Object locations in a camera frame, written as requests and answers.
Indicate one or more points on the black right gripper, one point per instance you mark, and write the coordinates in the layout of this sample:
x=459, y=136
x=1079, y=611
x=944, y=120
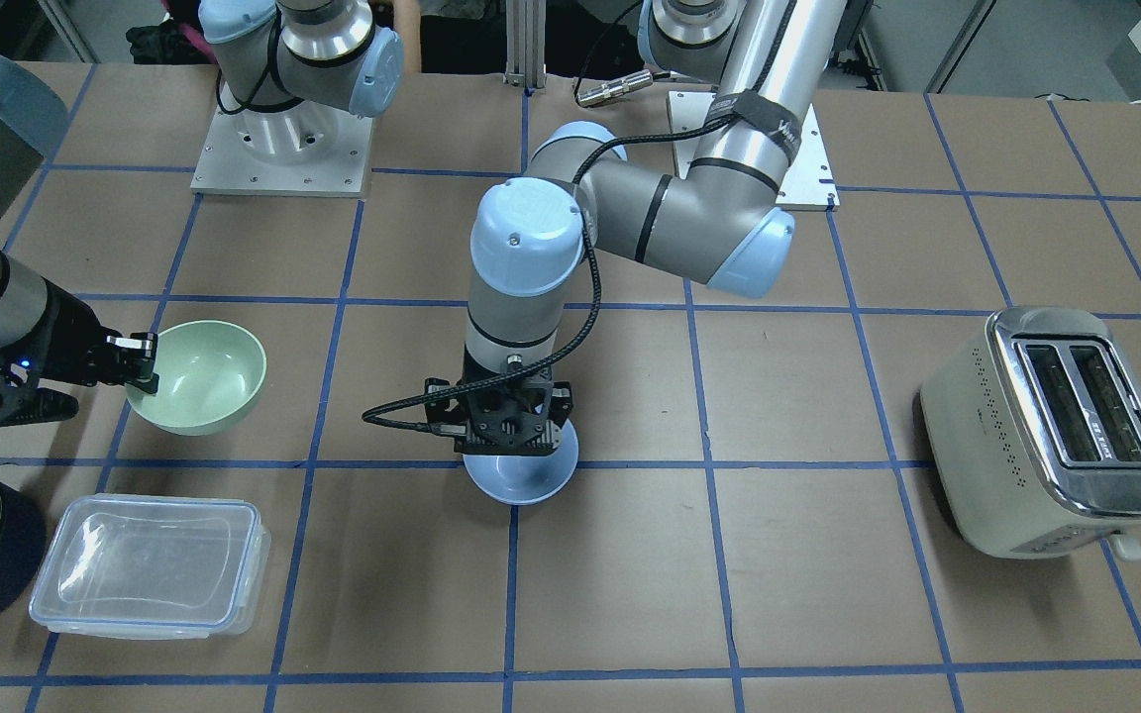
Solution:
x=73, y=340

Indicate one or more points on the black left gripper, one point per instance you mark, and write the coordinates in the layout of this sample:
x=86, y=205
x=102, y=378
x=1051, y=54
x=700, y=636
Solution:
x=565, y=401

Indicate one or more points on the blue bowl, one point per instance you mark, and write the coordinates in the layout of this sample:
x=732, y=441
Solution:
x=521, y=481

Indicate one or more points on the green bowl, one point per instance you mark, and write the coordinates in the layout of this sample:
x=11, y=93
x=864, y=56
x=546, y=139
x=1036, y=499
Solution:
x=210, y=376

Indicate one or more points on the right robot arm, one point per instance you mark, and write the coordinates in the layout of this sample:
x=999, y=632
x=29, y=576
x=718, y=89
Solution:
x=276, y=56

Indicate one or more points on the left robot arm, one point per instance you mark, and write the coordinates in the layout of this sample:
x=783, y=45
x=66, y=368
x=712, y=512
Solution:
x=719, y=224

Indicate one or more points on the clear plastic food container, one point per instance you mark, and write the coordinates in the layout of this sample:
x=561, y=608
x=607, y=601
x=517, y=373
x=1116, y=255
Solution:
x=138, y=567

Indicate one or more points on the metal cylindrical connector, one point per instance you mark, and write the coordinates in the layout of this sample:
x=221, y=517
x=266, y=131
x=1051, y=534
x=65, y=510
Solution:
x=614, y=89

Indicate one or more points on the cream and chrome toaster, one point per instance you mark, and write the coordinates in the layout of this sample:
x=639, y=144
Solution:
x=1035, y=427

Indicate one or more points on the aluminium frame post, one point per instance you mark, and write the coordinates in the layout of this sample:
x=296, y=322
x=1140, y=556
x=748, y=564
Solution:
x=525, y=22

